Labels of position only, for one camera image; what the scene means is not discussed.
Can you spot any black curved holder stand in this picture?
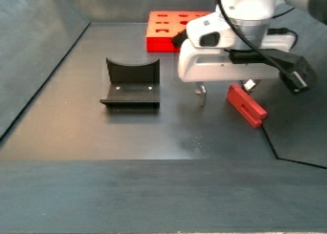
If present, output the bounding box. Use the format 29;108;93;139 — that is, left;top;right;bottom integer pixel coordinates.
100;59;160;109

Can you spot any red double-square peg block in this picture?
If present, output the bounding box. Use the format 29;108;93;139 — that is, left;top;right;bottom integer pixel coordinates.
225;83;267;128

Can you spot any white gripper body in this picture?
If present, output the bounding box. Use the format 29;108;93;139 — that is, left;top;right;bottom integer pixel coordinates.
177;12;295;82

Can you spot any red shape-sorting board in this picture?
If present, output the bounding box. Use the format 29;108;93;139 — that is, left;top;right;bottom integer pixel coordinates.
145;11;208;53

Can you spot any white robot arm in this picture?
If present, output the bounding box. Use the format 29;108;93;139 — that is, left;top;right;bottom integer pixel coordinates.
170;0;327;97

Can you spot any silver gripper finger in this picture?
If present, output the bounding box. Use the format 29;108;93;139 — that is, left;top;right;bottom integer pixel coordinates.
195;82;207;106
243;79;259;93

